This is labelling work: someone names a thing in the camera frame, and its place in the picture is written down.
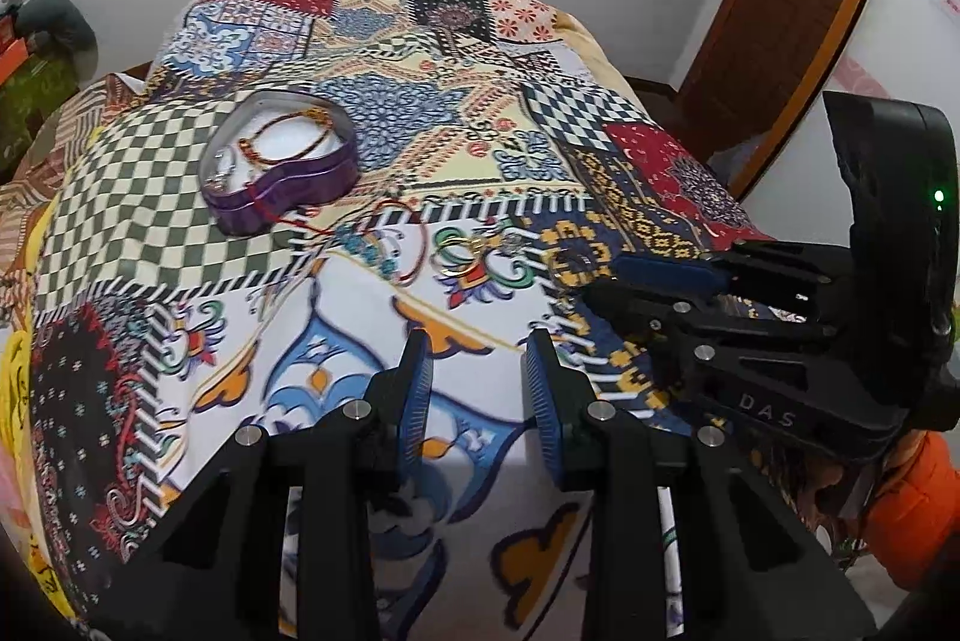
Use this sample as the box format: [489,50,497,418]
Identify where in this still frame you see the gold hoop earrings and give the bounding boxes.
[433,227,502,282]

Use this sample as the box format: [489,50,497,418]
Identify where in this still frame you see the yellow cloth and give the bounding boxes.
[0,303,80,619]

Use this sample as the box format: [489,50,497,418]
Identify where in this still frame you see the green patterned cloth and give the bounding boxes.
[0,52,83,181]

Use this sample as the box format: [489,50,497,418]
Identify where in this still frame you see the grey plush toy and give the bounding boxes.
[16,0,98,74]

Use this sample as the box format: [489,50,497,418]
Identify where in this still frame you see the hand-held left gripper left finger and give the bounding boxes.
[97,326,436,641]

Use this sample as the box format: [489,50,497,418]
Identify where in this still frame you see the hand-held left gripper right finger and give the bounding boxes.
[524,327,877,641]

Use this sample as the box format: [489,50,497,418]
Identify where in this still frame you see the purple heart-shaped tin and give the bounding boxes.
[198,89,360,237]

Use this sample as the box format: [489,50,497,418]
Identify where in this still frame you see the patchwork printed blanket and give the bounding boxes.
[0,0,777,641]

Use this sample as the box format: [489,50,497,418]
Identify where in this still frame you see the red string bracelet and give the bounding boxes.
[253,197,430,291]

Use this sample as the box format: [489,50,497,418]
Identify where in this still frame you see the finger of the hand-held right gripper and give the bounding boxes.
[615,238,854,314]
[581,281,842,381]

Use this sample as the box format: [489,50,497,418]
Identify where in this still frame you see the dark metal ring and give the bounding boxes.
[550,247,595,284]

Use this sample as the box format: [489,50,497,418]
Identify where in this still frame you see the orange beaded bracelet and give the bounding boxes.
[238,107,336,167]

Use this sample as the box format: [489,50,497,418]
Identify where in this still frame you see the orange box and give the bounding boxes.
[0,15,38,83]

